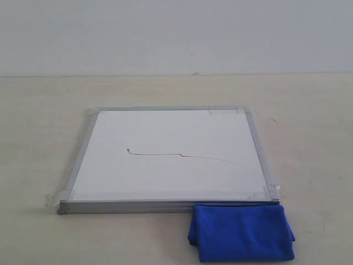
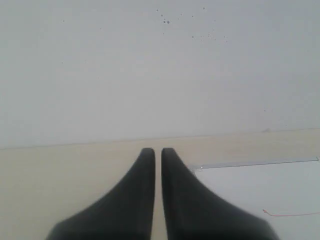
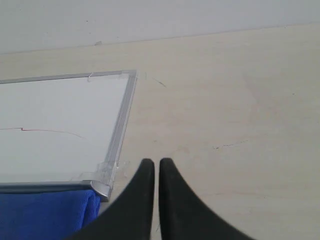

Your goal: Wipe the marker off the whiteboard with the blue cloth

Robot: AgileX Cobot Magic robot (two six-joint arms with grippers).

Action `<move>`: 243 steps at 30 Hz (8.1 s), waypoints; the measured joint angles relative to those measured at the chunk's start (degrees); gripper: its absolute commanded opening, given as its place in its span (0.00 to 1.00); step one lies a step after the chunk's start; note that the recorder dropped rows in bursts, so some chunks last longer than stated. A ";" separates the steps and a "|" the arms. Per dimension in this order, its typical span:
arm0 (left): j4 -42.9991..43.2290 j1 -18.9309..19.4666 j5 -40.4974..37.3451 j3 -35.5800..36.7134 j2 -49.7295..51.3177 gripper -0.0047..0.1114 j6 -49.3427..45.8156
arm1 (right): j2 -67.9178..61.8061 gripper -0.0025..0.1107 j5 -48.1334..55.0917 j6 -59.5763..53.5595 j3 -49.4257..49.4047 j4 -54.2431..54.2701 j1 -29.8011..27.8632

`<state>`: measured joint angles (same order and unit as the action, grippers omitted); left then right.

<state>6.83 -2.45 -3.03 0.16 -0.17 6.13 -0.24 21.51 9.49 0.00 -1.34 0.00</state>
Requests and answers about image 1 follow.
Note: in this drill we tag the blue microfiber cloth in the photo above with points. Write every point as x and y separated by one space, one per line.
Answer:
241 234

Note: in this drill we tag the white aluminium-framed whiteboard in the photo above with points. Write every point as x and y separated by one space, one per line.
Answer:
164 160

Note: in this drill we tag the clear tape back-right corner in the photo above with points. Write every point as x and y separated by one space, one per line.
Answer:
229 109

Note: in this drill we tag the clear tape back-left corner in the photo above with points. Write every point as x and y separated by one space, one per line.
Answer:
91 111

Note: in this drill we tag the clear tape front-right corner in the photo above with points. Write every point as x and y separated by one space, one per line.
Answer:
271 192

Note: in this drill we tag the clear tape front-left corner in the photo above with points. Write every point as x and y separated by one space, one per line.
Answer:
54 199

